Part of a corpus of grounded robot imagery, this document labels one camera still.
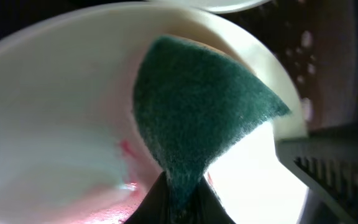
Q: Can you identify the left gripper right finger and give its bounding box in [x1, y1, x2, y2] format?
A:
[191, 177, 235, 224]

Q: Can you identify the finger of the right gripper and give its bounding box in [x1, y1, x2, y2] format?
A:
[275, 123, 358, 223]

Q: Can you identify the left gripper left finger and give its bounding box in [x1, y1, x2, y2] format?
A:
[124, 172, 170, 224]

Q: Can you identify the green yellow sponge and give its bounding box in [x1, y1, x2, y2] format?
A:
[132, 35, 290, 211]

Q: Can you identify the light blue plate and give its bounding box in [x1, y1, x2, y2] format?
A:
[148, 0, 270, 14]
[0, 2, 307, 223]

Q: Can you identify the round black tray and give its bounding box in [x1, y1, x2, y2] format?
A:
[225, 0, 358, 223]

